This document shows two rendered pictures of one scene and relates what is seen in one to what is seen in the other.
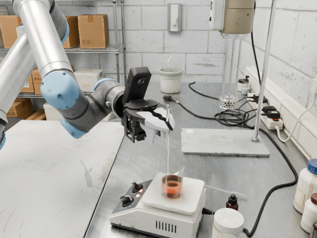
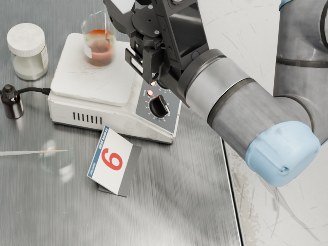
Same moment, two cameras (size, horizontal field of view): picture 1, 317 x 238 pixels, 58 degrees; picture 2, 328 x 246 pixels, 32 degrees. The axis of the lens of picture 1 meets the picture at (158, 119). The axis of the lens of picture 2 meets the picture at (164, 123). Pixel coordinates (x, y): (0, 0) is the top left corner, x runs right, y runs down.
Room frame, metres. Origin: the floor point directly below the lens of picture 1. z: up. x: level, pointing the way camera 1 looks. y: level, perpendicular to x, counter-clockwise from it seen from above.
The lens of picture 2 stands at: (1.09, -0.08, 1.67)
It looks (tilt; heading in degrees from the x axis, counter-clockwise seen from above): 57 degrees down; 164
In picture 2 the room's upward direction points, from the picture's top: 8 degrees clockwise
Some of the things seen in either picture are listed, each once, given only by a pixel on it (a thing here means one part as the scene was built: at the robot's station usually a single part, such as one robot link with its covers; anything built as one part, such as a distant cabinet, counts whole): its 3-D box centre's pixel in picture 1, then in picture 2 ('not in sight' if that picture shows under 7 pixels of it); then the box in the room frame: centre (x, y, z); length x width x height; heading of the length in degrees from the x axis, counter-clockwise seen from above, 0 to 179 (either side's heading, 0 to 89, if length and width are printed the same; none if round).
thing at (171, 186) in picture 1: (171, 181); (100, 40); (0.52, -0.03, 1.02); 0.06 x 0.05 x 0.08; 153
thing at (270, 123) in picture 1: (262, 108); not in sight; (1.26, -0.49, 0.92); 0.40 x 0.06 x 0.04; 177
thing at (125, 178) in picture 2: not in sight; (115, 160); (0.67, -0.02, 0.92); 0.09 x 0.06 x 0.04; 157
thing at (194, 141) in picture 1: (221, 140); not in sight; (0.95, -0.23, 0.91); 0.30 x 0.20 x 0.01; 87
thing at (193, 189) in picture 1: (174, 191); (97, 68); (0.54, -0.04, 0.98); 0.12 x 0.12 x 0.01; 71
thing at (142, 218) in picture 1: (163, 205); (113, 88); (0.55, -0.01, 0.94); 0.22 x 0.13 x 0.08; 71
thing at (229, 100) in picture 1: (231, 71); not in sight; (0.95, -0.24, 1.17); 0.07 x 0.07 x 0.25
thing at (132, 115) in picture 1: (139, 114); not in sight; (0.58, 0.04, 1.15); 0.09 x 0.05 x 0.02; 29
